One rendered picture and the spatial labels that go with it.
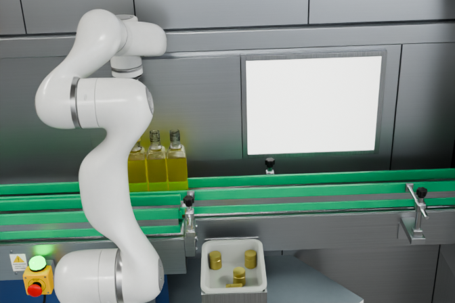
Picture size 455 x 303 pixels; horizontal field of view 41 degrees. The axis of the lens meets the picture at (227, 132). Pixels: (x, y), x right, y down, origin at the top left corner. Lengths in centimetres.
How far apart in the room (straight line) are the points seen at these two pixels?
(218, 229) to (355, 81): 60
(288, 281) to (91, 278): 89
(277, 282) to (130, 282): 83
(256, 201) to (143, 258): 60
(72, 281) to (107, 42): 50
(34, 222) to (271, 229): 69
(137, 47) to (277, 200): 63
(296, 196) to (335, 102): 31
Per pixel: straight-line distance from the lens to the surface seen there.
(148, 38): 153
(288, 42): 179
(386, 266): 226
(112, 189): 124
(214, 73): 180
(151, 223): 174
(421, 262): 229
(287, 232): 185
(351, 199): 184
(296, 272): 209
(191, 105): 184
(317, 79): 183
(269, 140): 189
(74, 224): 178
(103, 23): 126
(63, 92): 120
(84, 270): 133
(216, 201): 180
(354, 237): 190
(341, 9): 181
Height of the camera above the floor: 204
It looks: 25 degrees down
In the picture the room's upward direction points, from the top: 2 degrees counter-clockwise
